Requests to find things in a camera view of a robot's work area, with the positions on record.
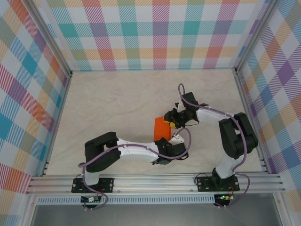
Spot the orange paper sheet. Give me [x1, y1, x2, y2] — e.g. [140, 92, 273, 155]
[152, 116, 174, 143]

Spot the grey metal panel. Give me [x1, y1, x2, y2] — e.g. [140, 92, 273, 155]
[30, 203, 283, 226]

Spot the aluminium side floor beam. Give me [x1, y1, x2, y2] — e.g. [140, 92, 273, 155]
[231, 67, 269, 174]
[41, 72, 73, 177]

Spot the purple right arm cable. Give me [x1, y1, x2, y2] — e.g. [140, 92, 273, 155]
[177, 82, 250, 209]

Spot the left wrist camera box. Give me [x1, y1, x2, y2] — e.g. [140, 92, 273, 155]
[170, 133, 185, 145]

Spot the perforated white cable duct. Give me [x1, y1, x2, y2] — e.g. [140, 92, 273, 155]
[36, 194, 216, 205]

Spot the aluminium frame post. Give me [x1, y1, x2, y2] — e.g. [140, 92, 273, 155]
[23, 0, 73, 78]
[234, 0, 280, 74]

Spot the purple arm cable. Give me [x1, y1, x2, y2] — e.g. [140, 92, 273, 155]
[177, 82, 250, 209]
[79, 128, 191, 211]

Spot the long aluminium base rail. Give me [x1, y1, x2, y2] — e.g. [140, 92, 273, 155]
[25, 173, 286, 195]

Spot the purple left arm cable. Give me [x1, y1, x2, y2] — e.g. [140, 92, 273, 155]
[79, 128, 191, 211]

